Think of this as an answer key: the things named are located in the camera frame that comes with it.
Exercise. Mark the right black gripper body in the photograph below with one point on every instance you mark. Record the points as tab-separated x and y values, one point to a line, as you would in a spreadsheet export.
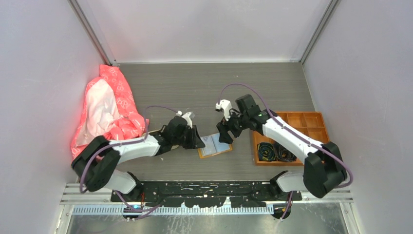
237	123

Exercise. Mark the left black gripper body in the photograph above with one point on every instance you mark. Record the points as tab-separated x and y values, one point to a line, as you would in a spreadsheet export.
185	139

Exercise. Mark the orange leather card holder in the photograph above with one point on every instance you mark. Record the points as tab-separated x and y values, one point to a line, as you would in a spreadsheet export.
213	146

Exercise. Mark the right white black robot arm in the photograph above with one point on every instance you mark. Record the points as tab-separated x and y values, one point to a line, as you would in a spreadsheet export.
323	168

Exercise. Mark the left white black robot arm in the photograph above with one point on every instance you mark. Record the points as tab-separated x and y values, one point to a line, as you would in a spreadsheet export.
97	164

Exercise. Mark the rolled dark belt left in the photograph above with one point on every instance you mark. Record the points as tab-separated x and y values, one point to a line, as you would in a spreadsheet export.
266	152

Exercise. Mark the rolled dark belt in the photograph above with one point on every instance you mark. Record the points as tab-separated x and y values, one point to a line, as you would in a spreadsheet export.
266	152
282	154

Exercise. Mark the orange wooden compartment tray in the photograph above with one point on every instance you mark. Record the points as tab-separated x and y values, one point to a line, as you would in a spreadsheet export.
296	131

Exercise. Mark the rolled dark belt right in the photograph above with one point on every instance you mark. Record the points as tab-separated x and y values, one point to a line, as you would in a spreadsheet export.
282	154

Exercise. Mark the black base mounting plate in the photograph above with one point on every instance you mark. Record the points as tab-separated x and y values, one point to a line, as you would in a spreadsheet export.
202	195

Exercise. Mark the pink white crumpled cloth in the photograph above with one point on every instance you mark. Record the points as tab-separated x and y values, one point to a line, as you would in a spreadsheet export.
109	110

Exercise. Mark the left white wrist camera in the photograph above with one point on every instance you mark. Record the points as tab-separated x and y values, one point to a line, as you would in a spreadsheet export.
188	116

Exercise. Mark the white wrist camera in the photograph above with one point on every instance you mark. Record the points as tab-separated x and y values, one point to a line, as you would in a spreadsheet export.
188	116
224	106

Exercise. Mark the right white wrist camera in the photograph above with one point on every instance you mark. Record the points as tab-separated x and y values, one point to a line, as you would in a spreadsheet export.
224	106

